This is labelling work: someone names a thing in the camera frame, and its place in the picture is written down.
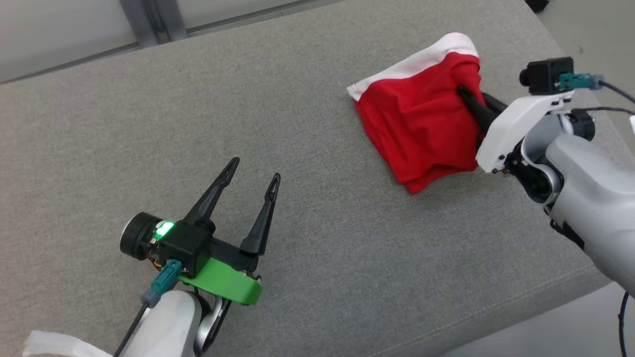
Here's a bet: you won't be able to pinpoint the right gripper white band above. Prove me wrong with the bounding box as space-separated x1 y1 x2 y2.
456 85 595 177

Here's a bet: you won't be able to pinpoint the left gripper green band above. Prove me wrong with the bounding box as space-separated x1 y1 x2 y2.
120 157 281 305

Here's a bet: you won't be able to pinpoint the red shorts with white stripes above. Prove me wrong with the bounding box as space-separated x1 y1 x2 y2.
346 32 492 195

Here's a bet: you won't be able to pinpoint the grey fabric sofa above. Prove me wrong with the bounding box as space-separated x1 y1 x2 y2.
0 0 618 357

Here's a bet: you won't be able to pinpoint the white cloth strip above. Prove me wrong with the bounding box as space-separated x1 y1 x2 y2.
22 331 114 357

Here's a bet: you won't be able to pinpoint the left camera cable teal plug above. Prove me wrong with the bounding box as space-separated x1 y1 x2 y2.
113 259 183 357

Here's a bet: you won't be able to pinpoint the camera cable teal plug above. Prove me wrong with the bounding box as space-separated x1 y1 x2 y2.
113 259 183 357
558 73 635 106

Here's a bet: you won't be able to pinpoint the right camera cable teal plug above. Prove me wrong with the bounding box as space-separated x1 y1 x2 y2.
558 73 635 106

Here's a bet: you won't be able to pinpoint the thin black right gripper cable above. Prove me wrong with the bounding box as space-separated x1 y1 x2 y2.
571 106 635 118

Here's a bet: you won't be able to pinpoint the black hanging right arm cable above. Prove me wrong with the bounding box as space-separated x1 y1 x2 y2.
617 292 632 357

